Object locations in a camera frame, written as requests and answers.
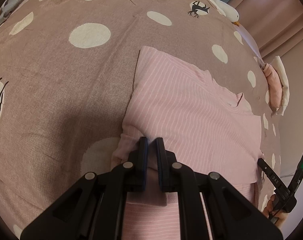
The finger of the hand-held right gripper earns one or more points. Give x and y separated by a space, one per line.
265 168

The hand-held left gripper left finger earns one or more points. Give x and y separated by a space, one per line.
101 192

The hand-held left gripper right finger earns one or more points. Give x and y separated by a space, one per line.
204 195

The pink striped long-sleeve shirt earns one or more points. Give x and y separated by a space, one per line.
191 105

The person's right hand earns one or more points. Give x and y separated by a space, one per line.
277 217

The folded pink garment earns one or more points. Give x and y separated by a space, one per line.
274 85

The folded white garment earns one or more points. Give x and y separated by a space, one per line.
285 85

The brown polka dot blanket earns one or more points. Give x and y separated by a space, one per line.
66 92

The pink curtain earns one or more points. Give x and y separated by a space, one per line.
266 17

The white goose plush toy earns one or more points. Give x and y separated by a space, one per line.
226 10

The grey-blue cloth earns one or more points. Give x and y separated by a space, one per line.
9 7

